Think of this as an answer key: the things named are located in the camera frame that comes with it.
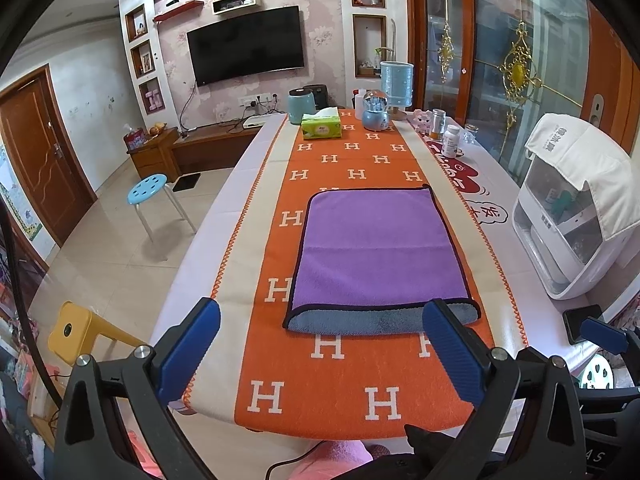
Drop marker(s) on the purple and grey towel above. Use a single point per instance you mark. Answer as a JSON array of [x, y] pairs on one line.
[[370, 259]]

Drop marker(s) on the black flat-screen television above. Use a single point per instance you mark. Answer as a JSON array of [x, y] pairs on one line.
[[250, 44]]

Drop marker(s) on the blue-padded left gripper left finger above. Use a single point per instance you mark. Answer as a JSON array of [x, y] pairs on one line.
[[91, 439]]

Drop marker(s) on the brown wooden door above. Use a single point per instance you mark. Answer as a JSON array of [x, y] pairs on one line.
[[42, 155]]

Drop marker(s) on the white countertop appliance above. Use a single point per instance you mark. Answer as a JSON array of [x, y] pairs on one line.
[[559, 228]]

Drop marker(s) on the yellow plastic stool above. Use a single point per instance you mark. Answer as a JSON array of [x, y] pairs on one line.
[[77, 329]]

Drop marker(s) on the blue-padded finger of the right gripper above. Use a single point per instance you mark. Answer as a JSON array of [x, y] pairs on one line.
[[605, 336]]

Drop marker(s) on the white cloth appliance cover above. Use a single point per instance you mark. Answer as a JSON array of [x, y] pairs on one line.
[[589, 160]]

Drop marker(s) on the white wall shelf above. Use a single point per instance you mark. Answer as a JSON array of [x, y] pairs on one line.
[[228, 6]]

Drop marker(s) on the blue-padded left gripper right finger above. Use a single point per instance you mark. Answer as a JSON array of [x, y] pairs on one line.
[[525, 422]]

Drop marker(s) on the green tissue box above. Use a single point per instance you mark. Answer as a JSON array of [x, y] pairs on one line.
[[325, 124]]

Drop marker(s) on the orange H-pattern table runner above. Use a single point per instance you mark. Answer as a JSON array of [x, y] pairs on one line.
[[265, 378]]

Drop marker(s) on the light blue water jug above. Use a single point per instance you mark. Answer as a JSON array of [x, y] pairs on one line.
[[397, 83]]

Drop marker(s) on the wooden TV cabinet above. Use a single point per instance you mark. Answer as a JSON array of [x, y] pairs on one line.
[[214, 147]]

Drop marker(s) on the white pill bottle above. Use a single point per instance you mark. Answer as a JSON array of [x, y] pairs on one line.
[[450, 141]]

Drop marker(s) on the glass jar with lid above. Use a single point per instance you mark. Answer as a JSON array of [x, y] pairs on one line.
[[438, 124]]

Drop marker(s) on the teal electric kettle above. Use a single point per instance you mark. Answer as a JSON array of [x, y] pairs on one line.
[[300, 103]]

